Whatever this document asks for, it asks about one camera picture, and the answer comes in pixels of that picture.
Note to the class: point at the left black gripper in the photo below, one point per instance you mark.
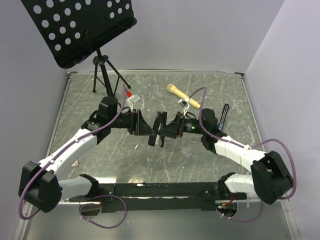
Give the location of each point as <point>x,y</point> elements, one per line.
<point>138,125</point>

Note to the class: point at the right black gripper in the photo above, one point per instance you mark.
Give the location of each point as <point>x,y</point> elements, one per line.
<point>175,128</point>

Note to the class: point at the black stapler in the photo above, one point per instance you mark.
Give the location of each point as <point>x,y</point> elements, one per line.
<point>159,123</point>

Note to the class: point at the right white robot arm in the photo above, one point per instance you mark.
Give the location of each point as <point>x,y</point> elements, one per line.
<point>268,178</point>

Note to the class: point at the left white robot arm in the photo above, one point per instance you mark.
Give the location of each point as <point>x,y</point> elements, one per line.
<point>90,134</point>

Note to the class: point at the grey staple strip block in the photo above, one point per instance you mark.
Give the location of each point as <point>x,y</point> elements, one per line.
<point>186,152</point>

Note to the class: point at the beige toy microphone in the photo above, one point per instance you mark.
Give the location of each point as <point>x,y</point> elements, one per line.
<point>174,90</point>

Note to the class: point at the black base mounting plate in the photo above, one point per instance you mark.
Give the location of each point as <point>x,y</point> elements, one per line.
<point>160,196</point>

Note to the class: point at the small staple box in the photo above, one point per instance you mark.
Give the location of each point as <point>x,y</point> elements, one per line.
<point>75,164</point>

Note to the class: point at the black perforated music stand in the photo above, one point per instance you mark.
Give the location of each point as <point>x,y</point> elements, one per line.
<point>75,29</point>

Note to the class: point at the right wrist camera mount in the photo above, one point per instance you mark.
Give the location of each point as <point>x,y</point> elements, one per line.
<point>185,106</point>

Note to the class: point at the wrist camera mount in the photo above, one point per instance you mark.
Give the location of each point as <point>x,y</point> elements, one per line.
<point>185,106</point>
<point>131,99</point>

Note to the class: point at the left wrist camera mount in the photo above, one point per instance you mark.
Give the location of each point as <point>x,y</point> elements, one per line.
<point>131,99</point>

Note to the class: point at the aluminium table frame rail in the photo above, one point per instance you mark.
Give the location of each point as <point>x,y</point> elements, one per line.
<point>39,189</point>

